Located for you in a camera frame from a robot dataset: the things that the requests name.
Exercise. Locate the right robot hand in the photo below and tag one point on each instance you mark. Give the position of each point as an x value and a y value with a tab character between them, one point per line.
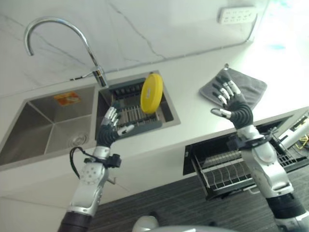
237	106

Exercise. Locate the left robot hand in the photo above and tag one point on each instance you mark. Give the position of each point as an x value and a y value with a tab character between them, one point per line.
108	133

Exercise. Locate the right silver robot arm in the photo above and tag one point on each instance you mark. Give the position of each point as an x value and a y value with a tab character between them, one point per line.
268	169

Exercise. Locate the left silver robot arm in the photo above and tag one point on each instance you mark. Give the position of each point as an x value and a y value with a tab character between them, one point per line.
87	186

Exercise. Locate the black pull-out dishwasher drawer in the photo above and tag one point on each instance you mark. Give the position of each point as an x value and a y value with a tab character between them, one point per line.
217	157

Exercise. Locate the grey folded cloth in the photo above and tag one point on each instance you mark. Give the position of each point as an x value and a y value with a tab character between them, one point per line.
251	84

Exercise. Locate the round sink drain strainer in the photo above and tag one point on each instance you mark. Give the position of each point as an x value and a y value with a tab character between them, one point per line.
78	140

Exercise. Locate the grey sink drying rack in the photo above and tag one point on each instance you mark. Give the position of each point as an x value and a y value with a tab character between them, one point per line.
142	113

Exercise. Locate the orange sticker label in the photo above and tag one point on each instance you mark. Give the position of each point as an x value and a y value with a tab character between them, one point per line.
66	99

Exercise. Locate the stainless steel double sink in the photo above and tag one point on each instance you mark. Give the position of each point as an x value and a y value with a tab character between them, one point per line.
53	120

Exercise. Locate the yellow round plate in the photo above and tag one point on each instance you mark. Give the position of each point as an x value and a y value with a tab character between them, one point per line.
151	94

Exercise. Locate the white robot leg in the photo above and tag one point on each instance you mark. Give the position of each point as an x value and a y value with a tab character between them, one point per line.
293	131

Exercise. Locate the chrome gooseneck faucet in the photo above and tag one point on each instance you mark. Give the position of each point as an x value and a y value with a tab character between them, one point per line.
68	46

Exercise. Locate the silver robot body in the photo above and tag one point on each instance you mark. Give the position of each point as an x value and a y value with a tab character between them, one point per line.
169	223

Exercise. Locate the white wall power socket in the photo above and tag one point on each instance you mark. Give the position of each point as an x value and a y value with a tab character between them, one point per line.
237	14

